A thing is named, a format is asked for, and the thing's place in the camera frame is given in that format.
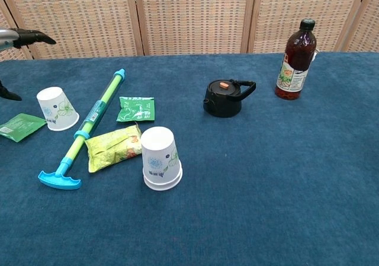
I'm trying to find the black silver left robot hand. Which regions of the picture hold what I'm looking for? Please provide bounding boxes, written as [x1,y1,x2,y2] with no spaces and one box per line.
[0,27,57,101]

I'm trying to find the white floral paper cup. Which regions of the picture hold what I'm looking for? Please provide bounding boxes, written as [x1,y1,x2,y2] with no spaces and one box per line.
[140,126,182,187]
[143,168,184,192]
[36,86,80,132]

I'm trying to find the woven folding screen panel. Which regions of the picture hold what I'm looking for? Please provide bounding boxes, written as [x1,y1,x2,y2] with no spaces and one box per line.
[132,0,257,56]
[345,0,379,53]
[0,0,34,62]
[247,0,371,54]
[0,0,146,60]

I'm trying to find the dark green square sachet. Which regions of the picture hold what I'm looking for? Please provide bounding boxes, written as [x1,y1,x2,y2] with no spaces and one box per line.
[0,113,47,143]

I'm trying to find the green blue toy water pump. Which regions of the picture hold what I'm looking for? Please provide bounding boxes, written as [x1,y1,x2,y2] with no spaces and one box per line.
[37,68,127,191]

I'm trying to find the green white printed sachet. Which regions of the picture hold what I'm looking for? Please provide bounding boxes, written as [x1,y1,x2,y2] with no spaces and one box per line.
[115,96,156,123]

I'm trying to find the yellow snack packet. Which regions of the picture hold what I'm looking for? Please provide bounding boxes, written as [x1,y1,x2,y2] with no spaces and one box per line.
[84,123,143,174]

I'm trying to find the blue table cloth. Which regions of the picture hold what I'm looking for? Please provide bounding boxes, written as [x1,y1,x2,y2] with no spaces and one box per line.
[0,52,379,266]

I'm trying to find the dark tea bottle with label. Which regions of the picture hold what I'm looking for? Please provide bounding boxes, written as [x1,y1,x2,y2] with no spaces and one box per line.
[274,18,317,100]

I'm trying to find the black teapot with handle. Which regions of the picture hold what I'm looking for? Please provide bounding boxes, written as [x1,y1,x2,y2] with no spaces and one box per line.
[203,79,256,118]

